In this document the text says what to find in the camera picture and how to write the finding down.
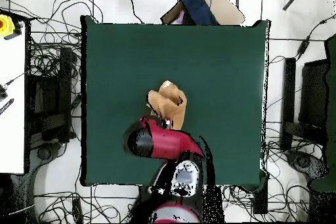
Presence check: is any orange terry towel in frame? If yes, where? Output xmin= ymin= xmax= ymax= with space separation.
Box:
xmin=146 ymin=79 xmax=188 ymax=131

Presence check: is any dark green table cloth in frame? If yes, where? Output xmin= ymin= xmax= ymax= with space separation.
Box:
xmin=79 ymin=14 xmax=271 ymax=187

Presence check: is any black stand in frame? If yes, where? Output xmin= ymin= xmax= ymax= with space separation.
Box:
xmin=26 ymin=46 xmax=74 ymax=143
xmin=280 ymin=57 xmax=329 ymax=151

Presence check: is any dark blue cloth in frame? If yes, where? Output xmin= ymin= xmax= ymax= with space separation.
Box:
xmin=175 ymin=0 xmax=219 ymax=26

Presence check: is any brown cardboard box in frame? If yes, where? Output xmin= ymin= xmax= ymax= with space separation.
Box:
xmin=160 ymin=0 xmax=246 ymax=26

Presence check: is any dark round caster base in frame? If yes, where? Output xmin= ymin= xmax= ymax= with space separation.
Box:
xmin=35 ymin=143 xmax=57 ymax=162
xmin=287 ymin=148 xmax=327 ymax=181

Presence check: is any white desk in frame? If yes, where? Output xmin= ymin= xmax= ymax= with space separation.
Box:
xmin=0 ymin=21 xmax=26 ymax=174

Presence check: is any black ribbed strip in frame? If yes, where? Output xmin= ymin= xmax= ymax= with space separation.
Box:
xmin=0 ymin=98 xmax=15 ymax=116

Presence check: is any green draped cloth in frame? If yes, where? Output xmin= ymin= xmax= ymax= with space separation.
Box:
xmin=309 ymin=34 xmax=336 ymax=193

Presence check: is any yellow emergency stop button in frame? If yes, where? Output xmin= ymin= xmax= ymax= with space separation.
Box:
xmin=0 ymin=14 xmax=16 ymax=37

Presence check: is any black power adapter cable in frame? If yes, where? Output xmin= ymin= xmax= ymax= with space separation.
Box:
xmin=268 ymin=13 xmax=336 ymax=63

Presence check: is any black plug with cable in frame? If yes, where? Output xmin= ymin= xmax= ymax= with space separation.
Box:
xmin=0 ymin=72 xmax=27 ymax=102

